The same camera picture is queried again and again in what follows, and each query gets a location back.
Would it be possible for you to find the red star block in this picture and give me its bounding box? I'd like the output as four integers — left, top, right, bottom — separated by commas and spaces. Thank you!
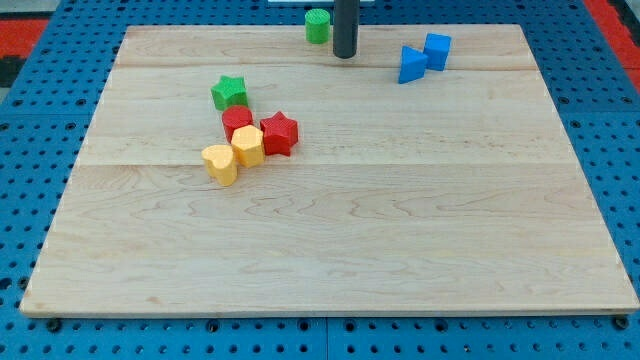
259, 111, 299, 157

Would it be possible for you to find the yellow pentagon block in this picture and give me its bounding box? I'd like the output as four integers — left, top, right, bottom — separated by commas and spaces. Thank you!
231, 125, 265, 168

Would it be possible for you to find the yellow heart block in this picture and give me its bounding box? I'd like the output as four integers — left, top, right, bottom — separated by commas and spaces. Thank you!
201, 145, 238, 186

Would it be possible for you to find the red cylinder block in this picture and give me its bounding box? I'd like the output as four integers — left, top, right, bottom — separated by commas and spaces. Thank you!
221, 105, 253, 142

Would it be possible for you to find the green star block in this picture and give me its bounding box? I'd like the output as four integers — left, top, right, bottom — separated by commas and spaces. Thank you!
210, 75, 248, 111

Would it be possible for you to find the light wooden board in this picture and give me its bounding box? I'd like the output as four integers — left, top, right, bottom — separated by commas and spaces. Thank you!
20, 24, 639, 319

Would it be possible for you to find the blue triangle block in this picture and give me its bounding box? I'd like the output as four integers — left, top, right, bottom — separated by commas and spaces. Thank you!
398, 46, 429, 84

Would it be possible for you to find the green cylinder block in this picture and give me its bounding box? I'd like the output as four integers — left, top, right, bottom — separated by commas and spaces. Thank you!
305, 8, 330, 44

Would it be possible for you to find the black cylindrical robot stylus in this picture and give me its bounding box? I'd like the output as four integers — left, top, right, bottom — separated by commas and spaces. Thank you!
333, 0, 360, 59

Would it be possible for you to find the blue cube block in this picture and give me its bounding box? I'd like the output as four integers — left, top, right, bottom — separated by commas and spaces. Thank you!
423, 33, 451, 71

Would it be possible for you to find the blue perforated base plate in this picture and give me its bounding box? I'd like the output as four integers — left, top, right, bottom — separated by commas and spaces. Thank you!
1, 0, 639, 359

